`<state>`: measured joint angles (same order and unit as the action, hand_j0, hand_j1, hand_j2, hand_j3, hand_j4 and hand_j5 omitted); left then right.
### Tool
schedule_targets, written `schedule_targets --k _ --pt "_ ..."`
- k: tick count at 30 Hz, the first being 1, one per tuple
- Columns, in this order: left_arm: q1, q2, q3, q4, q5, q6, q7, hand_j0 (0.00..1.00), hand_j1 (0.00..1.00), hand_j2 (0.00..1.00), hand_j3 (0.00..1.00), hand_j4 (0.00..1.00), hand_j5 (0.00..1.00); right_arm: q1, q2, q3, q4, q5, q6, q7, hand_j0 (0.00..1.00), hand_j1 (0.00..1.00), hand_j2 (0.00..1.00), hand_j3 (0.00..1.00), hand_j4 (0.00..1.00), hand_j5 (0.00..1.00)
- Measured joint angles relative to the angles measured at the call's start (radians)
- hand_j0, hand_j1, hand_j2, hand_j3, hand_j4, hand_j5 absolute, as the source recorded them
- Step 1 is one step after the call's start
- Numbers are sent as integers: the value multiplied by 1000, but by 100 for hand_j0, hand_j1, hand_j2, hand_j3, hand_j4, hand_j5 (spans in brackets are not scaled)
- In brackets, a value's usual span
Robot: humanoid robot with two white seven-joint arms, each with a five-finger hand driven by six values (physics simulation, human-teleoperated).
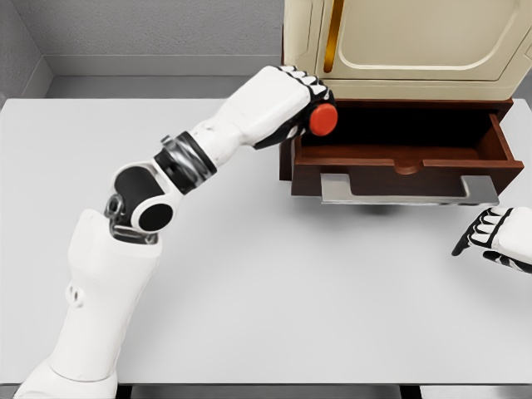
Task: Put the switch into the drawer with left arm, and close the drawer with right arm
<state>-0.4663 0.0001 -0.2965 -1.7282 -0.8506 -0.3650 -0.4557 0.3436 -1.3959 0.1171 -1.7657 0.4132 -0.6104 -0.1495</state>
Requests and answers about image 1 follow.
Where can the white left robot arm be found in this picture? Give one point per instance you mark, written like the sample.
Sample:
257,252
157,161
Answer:
124,249

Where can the cream and brown cabinet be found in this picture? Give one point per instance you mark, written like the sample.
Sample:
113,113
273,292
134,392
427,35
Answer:
407,45

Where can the red round switch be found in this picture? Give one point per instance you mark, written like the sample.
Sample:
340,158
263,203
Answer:
323,119

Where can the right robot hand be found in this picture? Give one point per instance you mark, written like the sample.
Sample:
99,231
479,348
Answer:
509,232

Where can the brown wooden drawer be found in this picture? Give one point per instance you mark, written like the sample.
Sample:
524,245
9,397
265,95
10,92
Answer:
407,166

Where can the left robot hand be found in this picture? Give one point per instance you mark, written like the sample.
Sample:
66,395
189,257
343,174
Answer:
274,99

